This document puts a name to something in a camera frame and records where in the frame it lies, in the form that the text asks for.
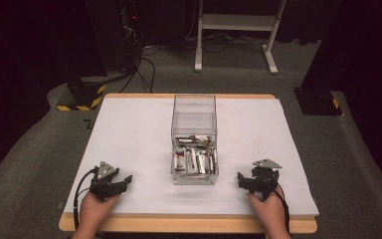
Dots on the person's left hand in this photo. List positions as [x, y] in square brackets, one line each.
[95, 209]

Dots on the person's right hand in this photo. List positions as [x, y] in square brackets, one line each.
[268, 210]

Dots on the pile of small silver packets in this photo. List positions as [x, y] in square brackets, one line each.
[195, 159]

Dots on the wooden table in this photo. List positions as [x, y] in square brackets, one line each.
[185, 224]

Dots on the clear plastic box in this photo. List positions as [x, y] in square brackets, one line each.
[195, 156]

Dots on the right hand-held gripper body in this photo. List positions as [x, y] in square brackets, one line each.
[264, 177]

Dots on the white table mat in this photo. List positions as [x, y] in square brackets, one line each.
[136, 139]

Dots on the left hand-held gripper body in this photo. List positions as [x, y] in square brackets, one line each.
[105, 181]

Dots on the dark equipment rack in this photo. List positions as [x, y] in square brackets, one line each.
[132, 23]

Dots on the white metal stand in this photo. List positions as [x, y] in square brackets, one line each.
[236, 22]

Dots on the black yellow striped stand base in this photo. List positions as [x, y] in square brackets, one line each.
[83, 99]

